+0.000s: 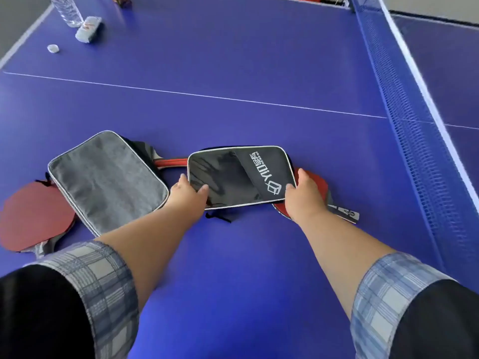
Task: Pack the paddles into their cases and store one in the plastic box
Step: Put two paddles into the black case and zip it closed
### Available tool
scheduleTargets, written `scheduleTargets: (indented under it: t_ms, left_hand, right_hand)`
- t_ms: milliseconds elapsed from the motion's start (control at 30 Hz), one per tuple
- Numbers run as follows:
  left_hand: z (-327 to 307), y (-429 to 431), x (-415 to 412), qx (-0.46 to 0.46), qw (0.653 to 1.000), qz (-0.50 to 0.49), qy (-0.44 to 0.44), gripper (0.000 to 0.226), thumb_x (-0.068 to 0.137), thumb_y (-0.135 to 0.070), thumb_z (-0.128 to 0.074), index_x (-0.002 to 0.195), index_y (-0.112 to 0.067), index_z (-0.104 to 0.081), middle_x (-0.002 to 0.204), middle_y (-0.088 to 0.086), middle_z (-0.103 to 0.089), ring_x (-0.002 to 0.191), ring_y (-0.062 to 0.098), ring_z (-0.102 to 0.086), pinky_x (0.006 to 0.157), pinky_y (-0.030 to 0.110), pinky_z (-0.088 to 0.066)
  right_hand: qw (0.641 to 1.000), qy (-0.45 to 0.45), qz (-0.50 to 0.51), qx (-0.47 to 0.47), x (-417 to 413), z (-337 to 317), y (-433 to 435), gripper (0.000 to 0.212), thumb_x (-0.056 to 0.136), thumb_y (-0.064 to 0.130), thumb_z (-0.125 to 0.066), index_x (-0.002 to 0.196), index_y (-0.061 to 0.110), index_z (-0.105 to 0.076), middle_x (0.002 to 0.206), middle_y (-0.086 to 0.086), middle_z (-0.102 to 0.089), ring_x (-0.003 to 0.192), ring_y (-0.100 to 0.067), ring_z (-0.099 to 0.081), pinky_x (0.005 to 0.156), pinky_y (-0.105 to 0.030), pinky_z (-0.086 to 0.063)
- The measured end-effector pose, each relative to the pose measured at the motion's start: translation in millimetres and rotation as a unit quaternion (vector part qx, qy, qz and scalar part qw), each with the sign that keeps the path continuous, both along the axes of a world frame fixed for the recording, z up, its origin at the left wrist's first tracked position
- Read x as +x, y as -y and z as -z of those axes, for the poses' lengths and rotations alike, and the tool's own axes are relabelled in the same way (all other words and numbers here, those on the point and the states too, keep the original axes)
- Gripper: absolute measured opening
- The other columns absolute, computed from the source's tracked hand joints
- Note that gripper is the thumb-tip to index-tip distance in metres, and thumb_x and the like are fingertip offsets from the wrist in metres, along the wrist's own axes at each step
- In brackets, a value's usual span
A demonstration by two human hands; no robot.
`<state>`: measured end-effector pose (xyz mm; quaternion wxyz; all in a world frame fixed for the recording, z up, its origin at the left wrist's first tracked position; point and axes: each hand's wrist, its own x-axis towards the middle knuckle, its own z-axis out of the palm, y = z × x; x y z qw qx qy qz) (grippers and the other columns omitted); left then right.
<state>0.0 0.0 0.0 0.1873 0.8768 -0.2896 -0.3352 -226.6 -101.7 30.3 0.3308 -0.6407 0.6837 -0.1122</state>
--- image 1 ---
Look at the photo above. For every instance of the black net post clamp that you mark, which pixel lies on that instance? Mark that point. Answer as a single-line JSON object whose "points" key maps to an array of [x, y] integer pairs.
{"points": [[349, 3]]}

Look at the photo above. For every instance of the person's left hand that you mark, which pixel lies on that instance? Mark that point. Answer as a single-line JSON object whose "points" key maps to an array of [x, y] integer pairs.
{"points": [[185, 201]]}

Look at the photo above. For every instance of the person's right forearm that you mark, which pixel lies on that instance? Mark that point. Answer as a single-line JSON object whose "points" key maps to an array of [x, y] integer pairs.
{"points": [[336, 250]]}

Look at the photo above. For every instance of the person's left thumb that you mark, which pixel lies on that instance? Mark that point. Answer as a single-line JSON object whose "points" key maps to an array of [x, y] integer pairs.
{"points": [[202, 190]]}

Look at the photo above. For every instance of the grey wrapped tissue packet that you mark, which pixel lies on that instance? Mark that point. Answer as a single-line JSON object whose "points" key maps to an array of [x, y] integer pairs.
{"points": [[88, 29]]}

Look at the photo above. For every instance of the person's right thumb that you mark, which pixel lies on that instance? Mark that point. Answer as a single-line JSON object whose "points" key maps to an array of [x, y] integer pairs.
{"points": [[290, 190]]}

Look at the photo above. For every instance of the white bottle cap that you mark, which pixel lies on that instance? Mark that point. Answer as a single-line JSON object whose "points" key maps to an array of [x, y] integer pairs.
{"points": [[53, 48]]}

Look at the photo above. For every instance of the black sleeve with plaid cuff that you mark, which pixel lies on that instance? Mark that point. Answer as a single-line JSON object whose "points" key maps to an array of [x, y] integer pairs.
{"points": [[411, 314], [56, 310]]}

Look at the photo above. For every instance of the person's left forearm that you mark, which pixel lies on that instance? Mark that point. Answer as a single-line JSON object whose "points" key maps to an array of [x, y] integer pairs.
{"points": [[149, 242]]}

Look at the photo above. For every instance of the clear plastic water bottle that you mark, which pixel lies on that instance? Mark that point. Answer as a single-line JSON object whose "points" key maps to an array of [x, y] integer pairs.
{"points": [[68, 9]]}

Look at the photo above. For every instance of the grey fabric paddle case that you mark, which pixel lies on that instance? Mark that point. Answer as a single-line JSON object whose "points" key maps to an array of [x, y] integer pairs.
{"points": [[108, 179]]}

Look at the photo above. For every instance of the black paddle case white print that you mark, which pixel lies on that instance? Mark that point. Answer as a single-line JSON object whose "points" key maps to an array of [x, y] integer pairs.
{"points": [[232, 177]]}

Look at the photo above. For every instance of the person's right hand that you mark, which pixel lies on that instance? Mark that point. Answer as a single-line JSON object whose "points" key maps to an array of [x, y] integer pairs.
{"points": [[305, 201]]}

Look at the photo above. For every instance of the blue table tennis net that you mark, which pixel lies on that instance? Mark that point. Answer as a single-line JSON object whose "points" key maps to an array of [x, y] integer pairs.
{"points": [[411, 145]]}

